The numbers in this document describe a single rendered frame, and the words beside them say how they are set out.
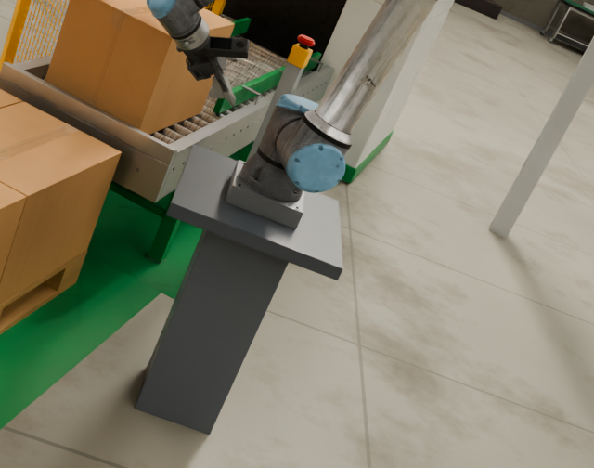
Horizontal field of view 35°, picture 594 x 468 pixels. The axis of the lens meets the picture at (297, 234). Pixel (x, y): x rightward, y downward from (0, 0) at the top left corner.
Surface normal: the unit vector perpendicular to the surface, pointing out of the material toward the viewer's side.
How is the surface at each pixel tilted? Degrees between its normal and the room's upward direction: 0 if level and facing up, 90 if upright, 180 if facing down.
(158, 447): 0
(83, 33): 90
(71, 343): 0
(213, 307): 90
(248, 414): 0
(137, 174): 90
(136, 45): 90
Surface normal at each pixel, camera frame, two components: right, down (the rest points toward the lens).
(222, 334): -0.02, 0.40
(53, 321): 0.38, -0.84
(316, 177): 0.20, 0.57
